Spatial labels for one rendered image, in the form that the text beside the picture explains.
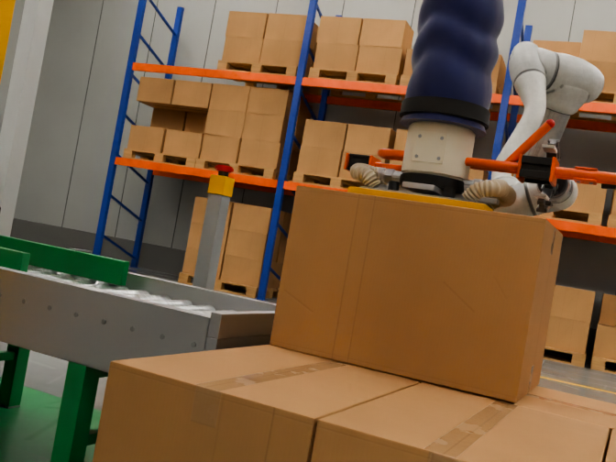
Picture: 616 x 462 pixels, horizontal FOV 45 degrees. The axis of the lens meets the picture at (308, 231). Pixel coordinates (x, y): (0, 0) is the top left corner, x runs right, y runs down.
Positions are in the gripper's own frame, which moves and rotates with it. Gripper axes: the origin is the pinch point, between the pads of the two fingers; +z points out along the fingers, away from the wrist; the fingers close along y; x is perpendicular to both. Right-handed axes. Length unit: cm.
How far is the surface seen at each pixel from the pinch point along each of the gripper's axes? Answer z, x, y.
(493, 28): 3.3, 17.3, -33.2
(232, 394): 78, 31, 53
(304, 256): 19, 50, 30
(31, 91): -168, 343, -39
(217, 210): -49, 118, 20
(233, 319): 28, 61, 48
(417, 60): 6.3, 34.2, -23.5
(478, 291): 19.0, 7.1, 30.9
